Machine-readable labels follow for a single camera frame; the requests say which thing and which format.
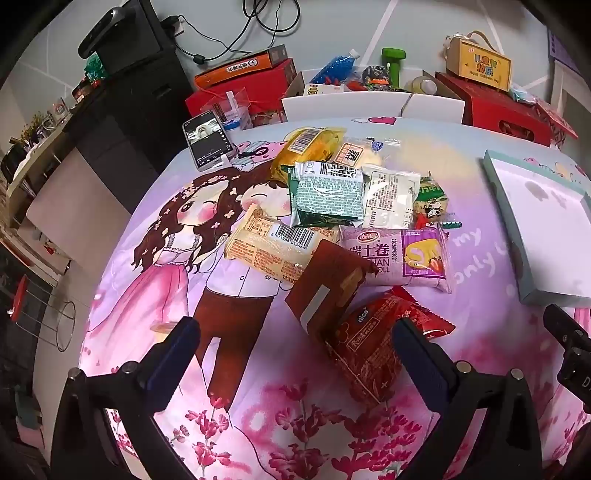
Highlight cream bread packet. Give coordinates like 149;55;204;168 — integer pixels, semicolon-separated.
224;204;341;283

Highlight yellow wooden gift box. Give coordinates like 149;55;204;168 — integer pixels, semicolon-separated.
444;30;513;92

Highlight dark patterned pouch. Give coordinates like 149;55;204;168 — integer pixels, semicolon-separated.
361;66;393;92

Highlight white printed snack packet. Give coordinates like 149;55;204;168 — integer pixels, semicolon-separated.
361;165;422;230

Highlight wire frame stand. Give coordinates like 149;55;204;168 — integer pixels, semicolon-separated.
13;272;78;355

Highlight clear round cake packet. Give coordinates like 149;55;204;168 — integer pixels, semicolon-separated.
335;136;402;174

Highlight black handheld device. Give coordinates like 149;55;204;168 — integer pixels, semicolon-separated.
78;8;139;60

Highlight light blue packet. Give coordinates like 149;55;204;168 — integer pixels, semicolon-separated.
508;85;536;106

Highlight black box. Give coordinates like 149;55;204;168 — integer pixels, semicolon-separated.
95;0;164;77

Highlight small green snack packet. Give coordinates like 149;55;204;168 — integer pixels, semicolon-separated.
412;175;463;230

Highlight pink cake roll packet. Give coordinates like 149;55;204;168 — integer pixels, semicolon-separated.
338;224;454;295

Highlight green dumbbell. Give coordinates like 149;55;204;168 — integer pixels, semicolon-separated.
381;46;408;89

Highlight side counter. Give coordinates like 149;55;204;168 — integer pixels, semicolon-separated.
0;85;95;222

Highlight clear plastic box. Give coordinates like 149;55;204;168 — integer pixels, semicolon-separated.
200;87;256;132

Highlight orange box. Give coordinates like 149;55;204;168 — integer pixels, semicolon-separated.
194;45;289;92

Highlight white wall socket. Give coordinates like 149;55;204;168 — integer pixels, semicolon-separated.
159;15;186;38

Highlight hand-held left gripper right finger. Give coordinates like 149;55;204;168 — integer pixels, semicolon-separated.
392;318;543;480

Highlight white desk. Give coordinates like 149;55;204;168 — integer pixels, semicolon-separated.
549;59;583;148

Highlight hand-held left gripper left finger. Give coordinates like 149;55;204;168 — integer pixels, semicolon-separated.
51;316;201;480

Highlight black cabinet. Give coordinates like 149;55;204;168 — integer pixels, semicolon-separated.
62;46;197;178

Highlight yellow bread packet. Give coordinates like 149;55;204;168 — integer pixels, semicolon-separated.
269;127;348;185

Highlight blue bead bottle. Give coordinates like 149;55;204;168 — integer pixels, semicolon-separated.
308;48;362;88

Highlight dark red snack packet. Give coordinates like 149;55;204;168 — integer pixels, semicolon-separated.
285;240;380;341

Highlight red gift box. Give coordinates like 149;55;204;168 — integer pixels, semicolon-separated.
434;71;555;149

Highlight black cable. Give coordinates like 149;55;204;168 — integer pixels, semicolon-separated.
173;0;289;65

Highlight cardboard box with white flaps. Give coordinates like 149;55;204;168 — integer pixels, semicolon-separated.
280;69;466;126

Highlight large red box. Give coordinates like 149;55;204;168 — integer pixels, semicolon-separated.
185;58;298;131

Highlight smartphone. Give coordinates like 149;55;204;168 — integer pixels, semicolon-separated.
182;110;232;172

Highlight white tray with teal rim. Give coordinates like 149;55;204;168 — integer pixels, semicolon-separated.
481;149;591;308

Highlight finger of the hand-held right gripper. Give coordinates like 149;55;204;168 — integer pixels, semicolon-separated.
543;304;591;398

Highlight clear plastic bottle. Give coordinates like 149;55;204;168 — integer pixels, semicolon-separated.
405;75;439;96

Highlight green and silver snack packet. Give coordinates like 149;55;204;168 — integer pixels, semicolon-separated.
287;161;366;228

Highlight bright red snack packet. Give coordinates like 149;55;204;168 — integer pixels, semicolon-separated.
324;285;457;408

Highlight yellow and white toy box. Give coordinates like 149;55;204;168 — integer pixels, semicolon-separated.
302;82;345;99

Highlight red plastic item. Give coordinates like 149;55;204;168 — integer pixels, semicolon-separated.
9;274;29;322

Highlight red patterned box lid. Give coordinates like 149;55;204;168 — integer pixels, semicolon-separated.
531;99;579;149

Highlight white side table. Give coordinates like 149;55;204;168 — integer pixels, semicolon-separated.
25;148;136;278

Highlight blue and white packet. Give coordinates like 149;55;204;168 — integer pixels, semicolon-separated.
221;108;256;134

